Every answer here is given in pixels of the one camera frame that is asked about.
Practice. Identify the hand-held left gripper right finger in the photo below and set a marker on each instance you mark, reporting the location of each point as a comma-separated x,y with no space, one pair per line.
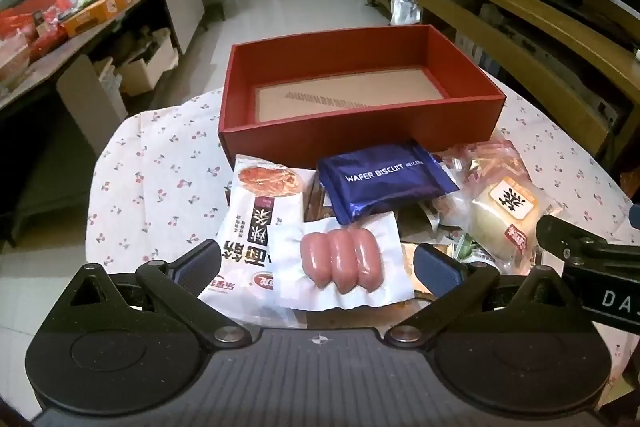
439,274

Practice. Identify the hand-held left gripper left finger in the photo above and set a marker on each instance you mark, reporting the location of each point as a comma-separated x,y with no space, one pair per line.
196,264

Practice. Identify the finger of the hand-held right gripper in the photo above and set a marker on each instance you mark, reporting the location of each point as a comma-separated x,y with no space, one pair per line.
575,237

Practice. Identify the green and white packet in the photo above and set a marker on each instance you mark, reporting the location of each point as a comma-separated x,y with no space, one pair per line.
472,252

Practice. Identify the white spicy strip packet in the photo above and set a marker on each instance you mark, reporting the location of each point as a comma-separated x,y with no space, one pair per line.
250,227

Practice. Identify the dark blue wafer packet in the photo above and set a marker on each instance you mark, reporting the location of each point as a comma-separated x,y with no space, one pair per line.
385,182

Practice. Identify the red cardboard box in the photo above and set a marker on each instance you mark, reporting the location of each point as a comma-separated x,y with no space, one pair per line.
350,132

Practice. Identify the clear packet of red snacks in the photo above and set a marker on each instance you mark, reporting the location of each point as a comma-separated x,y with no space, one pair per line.
480,157

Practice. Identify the clear sausage packet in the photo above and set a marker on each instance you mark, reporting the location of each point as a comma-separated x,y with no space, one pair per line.
340,262

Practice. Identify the cherry print tablecloth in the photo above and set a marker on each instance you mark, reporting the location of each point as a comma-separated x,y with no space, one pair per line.
165,167

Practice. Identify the wooden television cabinet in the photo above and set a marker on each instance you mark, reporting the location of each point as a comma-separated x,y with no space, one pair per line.
540,22

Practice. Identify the long dark coffee table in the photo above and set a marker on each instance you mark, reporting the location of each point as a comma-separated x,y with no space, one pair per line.
60,62

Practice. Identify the clear plastic bag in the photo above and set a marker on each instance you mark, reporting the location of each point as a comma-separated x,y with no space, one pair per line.
405,9

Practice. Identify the flat orange box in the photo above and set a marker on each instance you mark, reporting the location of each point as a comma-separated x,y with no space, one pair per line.
97,12

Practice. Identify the red plastic bag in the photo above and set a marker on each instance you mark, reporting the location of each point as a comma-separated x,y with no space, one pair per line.
30,24

